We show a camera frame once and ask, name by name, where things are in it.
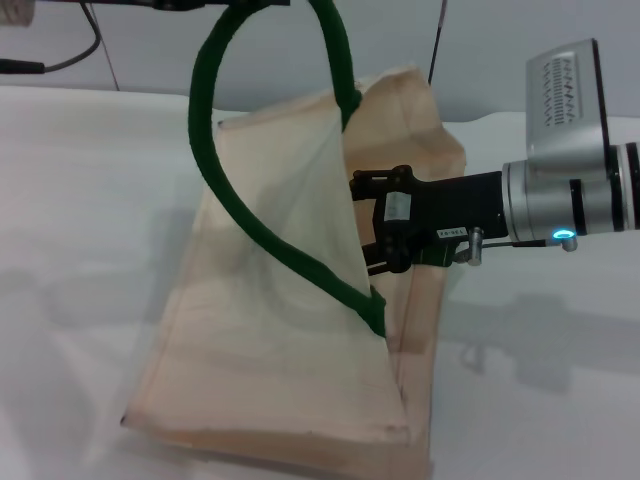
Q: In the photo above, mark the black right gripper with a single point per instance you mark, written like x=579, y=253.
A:
x=450, y=205

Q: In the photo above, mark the dark vertical wall strip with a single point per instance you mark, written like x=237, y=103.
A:
x=437, y=45

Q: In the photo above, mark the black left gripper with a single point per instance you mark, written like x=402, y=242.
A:
x=175, y=4

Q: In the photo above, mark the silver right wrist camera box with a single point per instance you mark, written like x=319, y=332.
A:
x=565, y=110

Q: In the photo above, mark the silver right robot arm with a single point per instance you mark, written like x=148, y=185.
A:
x=560, y=200

